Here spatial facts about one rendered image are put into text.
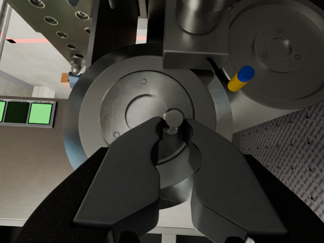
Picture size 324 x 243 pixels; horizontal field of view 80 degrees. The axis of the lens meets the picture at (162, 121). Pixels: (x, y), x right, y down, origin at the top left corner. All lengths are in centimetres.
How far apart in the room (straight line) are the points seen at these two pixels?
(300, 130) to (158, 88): 19
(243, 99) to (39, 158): 50
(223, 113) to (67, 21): 37
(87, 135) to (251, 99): 14
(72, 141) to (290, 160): 25
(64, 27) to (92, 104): 33
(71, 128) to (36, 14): 33
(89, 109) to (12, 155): 46
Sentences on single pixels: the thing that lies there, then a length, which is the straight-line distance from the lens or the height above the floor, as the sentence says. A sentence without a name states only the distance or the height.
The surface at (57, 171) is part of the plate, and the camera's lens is 56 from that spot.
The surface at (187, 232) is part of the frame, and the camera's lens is 53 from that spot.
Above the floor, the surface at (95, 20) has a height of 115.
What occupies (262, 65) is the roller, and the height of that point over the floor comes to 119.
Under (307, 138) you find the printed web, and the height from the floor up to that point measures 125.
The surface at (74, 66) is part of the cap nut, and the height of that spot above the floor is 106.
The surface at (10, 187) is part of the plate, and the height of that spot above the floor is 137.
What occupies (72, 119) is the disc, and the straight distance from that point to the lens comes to 19.
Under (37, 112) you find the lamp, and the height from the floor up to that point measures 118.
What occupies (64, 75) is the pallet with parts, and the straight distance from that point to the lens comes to 359.
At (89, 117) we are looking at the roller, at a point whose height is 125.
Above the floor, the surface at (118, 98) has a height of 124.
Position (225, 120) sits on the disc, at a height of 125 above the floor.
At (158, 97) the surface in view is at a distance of 15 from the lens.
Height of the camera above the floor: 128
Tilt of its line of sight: 11 degrees down
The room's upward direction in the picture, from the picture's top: 177 degrees counter-clockwise
